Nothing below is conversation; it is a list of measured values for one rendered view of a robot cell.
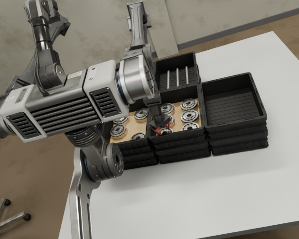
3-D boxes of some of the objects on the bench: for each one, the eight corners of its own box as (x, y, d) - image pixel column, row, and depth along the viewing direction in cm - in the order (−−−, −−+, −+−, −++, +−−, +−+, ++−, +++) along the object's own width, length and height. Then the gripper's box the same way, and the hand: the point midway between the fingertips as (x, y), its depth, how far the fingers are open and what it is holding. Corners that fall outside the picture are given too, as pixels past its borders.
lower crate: (212, 158, 155) (208, 143, 148) (159, 166, 163) (153, 152, 155) (205, 111, 185) (202, 96, 178) (161, 119, 192) (156, 106, 185)
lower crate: (159, 166, 163) (153, 152, 155) (111, 173, 170) (103, 160, 162) (161, 119, 192) (156, 106, 185) (120, 127, 200) (114, 115, 192)
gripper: (153, 120, 143) (161, 141, 152) (168, 108, 146) (175, 129, 156) (144, 115, 148) (153, 136, 157) (159, 104, 151) (167, 124, 161)
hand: (163, 132), depth 156 cm, fingers open, 6 cm apart
